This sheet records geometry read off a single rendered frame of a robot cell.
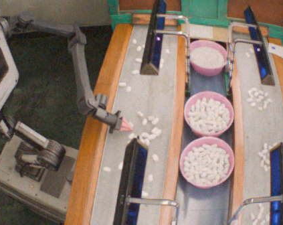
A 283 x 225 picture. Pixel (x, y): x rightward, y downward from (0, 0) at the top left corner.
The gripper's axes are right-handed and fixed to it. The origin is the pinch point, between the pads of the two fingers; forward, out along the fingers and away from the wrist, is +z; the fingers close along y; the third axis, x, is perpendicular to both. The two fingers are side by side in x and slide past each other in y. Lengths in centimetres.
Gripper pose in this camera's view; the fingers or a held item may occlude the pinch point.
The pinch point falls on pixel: (130, 129)
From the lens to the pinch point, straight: 156.8
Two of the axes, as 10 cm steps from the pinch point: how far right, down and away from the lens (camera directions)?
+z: 8.2, 4.2, 3.9
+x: -5.6, 4.4, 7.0
